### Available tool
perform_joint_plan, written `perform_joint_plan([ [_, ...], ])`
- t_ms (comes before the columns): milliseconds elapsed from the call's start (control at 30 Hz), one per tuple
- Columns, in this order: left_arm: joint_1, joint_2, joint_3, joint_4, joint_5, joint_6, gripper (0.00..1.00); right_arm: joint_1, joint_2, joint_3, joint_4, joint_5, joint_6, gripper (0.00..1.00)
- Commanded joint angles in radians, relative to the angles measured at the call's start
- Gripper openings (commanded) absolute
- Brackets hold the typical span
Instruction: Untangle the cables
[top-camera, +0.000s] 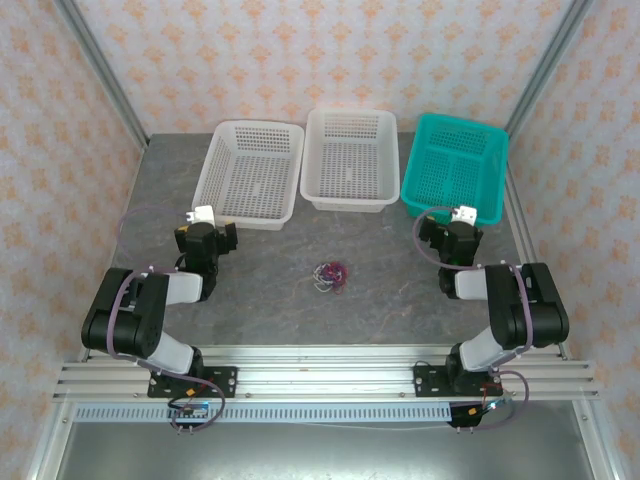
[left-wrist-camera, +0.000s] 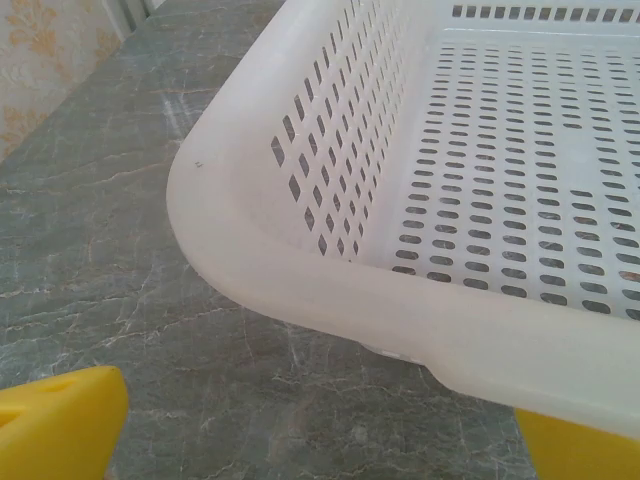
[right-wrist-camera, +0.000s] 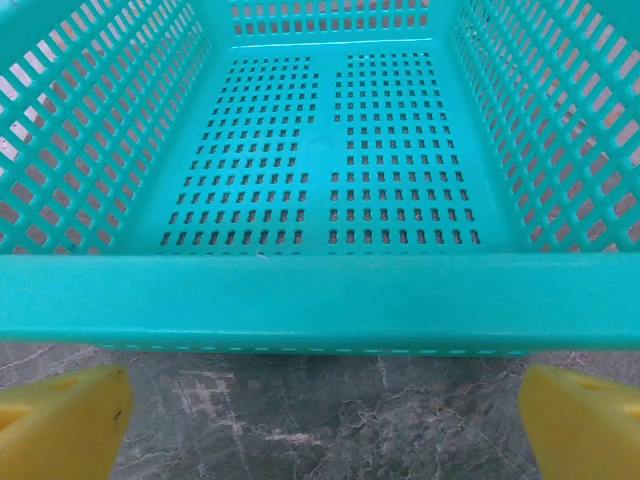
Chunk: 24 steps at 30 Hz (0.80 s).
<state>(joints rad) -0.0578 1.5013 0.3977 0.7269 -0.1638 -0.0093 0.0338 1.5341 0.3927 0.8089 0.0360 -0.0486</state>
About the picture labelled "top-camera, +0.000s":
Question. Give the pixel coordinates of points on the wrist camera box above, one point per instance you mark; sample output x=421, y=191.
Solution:
x=465, y=215
x=202, y=215

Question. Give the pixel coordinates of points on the white plastic basket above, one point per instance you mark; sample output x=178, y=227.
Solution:
x=250, y=170
x=345, y=150

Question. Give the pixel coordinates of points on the aluminium table side rail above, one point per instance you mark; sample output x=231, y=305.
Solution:
x=521, y=235

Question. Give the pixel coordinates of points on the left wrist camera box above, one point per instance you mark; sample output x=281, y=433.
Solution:
x=202, y=215

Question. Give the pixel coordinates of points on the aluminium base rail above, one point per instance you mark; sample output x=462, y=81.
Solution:
x=325, y=380

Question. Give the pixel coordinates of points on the small electronics board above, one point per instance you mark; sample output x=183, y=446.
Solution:
x=495, y=405
x=192, y=411

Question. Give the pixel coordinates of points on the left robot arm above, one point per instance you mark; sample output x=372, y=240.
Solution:
x=125, y=320

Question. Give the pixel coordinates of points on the aluminium frame post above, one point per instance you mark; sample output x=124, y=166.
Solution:
x=550, y=62
x=100, y=65

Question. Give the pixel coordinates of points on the teal plastic basket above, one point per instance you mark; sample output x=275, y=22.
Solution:
x=450, y=165

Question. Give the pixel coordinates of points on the grey metal bottom panel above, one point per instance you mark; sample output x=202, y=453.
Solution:
x=320, y=455

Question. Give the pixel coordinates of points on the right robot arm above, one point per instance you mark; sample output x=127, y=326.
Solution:
x=545, y=310

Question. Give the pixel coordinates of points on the aluminium lower frame rail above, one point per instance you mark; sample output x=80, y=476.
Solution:
x=47, y=445
x=595, y=445

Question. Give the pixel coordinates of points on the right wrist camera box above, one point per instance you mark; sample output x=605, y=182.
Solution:
x=465, y=215

